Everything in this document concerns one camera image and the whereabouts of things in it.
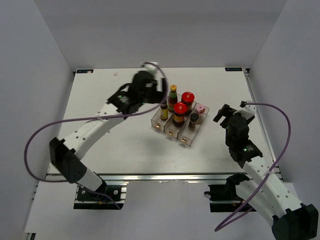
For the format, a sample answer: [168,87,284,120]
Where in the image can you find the green label sauce bottle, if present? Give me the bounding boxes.
[167,84,178,113]

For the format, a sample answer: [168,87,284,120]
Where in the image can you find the small yellow label bottle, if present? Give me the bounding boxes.
[160,103,169,121]

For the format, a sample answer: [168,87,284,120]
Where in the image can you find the pink cap spice bottle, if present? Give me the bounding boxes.
[195,104,206,125]

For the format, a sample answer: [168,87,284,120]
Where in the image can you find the red lid jar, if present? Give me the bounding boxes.
[172,102,188,127]
[181,91,195,115]

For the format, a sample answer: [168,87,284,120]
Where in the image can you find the black cap spice bottle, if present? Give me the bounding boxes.
[188,112,199,131]

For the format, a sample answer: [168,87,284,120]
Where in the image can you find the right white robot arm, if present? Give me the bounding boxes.
[213,101,319,240]

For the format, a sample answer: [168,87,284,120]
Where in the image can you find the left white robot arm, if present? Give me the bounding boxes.
[49,66,167,200]

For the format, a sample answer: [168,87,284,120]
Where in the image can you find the clear three-slot organizer tray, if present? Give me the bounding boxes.
[151,101,210,146]

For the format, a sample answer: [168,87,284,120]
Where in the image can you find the blue corner label right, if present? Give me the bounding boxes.
[224,67,243,72]

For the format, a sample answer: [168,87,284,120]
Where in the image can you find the blue corner label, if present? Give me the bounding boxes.
[75,69,94,74]
[224,67,243,72]

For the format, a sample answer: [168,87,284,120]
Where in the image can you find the blue corner label left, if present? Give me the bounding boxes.
[75,69,94,74]

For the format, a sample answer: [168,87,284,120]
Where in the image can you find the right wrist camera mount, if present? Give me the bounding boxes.
[233,101,257,124]

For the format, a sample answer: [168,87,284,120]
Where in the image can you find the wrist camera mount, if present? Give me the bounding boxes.
[140,61,159,76]
[233,101,257,124]

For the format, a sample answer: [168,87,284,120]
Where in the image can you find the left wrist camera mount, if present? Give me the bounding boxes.
[140,61,159,76]

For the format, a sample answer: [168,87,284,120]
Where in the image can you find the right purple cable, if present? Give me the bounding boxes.
[214,100,292,233]

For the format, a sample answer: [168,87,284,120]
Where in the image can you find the purple cable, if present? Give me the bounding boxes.
[23,61,169,210]
[214,100,292,233]

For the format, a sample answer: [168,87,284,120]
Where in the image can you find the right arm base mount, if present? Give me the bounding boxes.
[204,173,250,213]

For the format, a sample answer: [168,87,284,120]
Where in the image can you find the aluminium table rail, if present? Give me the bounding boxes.
[44,164,285,183]

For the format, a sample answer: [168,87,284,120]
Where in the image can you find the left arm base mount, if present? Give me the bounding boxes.
[73,181,128,210]

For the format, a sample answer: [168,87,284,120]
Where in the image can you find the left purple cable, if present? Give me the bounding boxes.
[23,61,169,210]

